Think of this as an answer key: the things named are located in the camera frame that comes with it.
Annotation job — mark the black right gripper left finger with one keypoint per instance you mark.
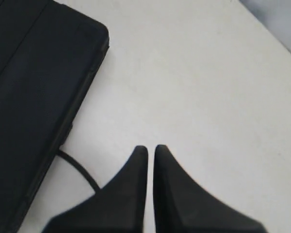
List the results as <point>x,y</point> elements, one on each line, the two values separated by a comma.
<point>117,208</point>

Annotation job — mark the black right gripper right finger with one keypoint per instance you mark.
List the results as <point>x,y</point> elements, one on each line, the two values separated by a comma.
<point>183,206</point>

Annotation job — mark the black plastic carry case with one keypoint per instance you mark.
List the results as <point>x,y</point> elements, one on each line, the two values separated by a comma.
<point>49,56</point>

